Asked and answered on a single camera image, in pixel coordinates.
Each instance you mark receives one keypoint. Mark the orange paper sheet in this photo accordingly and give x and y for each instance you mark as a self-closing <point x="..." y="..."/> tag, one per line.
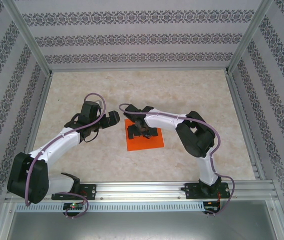
<point x="144" y="145"/>

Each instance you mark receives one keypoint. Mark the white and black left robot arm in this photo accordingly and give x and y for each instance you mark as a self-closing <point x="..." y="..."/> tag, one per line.
<point x="56" y="146"/>

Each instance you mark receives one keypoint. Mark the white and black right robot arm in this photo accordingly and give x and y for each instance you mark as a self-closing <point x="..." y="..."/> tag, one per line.
<point x="164" y="122"/>

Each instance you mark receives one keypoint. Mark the grey metal tray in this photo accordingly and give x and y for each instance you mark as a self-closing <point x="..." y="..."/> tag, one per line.
<point x="141" y="227"/>

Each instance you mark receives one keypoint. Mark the aluminium table side rail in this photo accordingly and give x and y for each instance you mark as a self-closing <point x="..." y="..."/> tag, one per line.
<point x="243" y="120"/>
<point x="37" y="120"/>

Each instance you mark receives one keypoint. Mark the aluminium frame cross bar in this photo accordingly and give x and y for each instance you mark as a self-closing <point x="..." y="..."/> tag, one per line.
<point x="139" y="69"/>

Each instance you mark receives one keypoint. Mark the aluminium mounting rail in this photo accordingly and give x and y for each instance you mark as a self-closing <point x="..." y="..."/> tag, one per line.
<point x="141" y="188"/>

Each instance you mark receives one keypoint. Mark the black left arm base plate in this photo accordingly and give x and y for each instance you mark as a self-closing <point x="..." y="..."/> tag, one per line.
<point x="90" y="191"/>

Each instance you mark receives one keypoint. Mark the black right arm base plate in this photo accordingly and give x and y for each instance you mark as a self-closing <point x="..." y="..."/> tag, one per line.
<point x="190" y="191"/>

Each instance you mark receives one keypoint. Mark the aluminium upright frame post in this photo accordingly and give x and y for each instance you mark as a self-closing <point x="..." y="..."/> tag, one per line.
<point x="26" y="37"/>
<point x="250" y="35"/>

